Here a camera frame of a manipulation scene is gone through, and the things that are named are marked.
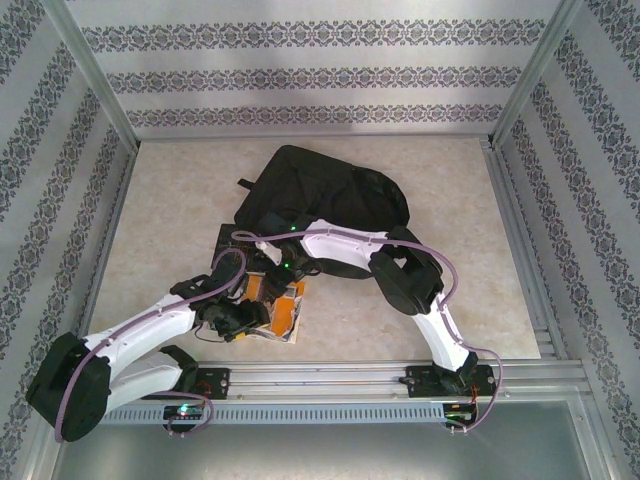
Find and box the orange picture magazine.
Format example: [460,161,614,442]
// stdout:
[234,272,307,346]

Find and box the black paperback book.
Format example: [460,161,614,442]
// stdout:
[215,223,281,281]

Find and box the black backpack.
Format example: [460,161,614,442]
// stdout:
[232,144,411,281]

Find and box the left controller board green light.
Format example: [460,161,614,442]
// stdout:
[163,403,205,420]

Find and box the right controller board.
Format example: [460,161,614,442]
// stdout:
[443,405,477,426]

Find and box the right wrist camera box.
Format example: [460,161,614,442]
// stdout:
[253,240,282,265]

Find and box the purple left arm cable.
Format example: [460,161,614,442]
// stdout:
[53,248,249,444]

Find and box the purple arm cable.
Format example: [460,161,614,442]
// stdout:
[232,227,506,435]
[53,248,249,444]

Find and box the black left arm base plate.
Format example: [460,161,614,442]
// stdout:
[139,367,232,401]

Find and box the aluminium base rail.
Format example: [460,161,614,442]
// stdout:
[47,362,586,401]

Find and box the grey slotted cable duct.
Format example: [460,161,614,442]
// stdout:
[67,402,446,425]

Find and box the aluminium frame side rail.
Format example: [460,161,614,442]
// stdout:
[69,142,139,366]
[480,139,569,362]

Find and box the aluminium frame rear rail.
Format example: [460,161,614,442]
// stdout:
[133,130,496,144]

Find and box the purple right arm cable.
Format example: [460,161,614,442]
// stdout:
[232,227,506,435]

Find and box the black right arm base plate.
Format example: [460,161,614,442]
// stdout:
[405,364,500,400]

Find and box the aluminium frame post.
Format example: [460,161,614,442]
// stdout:
[492,0,586,147]
[42,0,140,147]

